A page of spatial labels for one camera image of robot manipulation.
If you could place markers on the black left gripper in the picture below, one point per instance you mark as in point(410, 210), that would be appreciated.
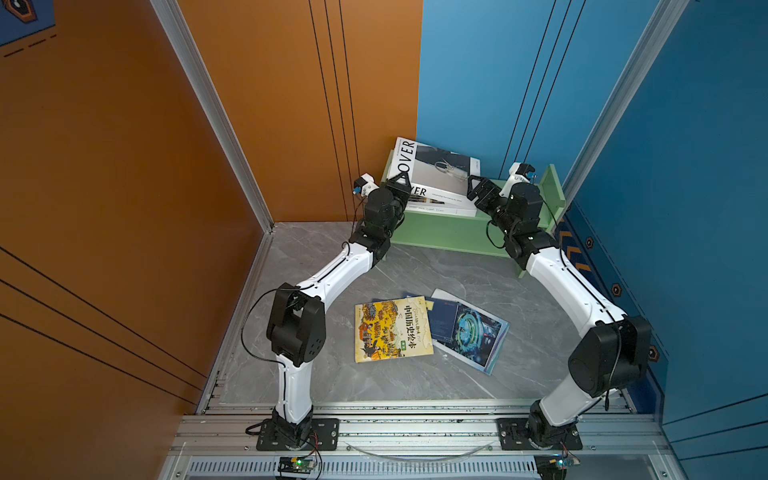
point(399, 193)

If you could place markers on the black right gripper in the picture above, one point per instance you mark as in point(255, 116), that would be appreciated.
point(486, 186)

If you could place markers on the white LOVER book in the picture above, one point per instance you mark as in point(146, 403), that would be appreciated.
point(434, 174)

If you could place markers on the white book with brown pattern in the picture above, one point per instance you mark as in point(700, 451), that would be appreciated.
point(426, 205)

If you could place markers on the dark blue circle-cover book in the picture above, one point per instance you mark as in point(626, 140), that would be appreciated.
point(466, 332)

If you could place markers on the yellow illustrated Chinese book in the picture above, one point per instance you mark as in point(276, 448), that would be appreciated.
point(392, 329)

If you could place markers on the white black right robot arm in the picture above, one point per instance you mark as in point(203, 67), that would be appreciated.
point(613, 348)

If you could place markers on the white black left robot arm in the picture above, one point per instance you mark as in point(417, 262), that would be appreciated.
point(297, 323)

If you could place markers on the green wooden two-tier shelf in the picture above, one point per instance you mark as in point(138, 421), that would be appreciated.
point(480, 222)

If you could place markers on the right green circuit board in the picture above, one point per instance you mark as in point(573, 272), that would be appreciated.
point(555, 467)

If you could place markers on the green circuit board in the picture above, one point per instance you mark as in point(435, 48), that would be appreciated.
point(301, 467)
point(555, 467)

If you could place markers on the left green circuit board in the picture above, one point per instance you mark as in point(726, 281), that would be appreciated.
point(301, 467)

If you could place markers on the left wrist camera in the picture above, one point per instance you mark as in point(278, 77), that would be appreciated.
point(363, 186)

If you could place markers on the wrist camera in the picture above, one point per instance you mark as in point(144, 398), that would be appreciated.
point(518, 173)
point(363, 186)

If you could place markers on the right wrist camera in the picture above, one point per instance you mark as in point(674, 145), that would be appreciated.
point(518, 173)

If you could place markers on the aluminium mounting rail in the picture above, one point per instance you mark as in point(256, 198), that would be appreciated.
point(420, 428)

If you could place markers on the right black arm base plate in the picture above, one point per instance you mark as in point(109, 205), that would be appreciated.
point(528, 434)

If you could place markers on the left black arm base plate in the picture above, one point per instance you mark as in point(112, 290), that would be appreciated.
point(279, 435)

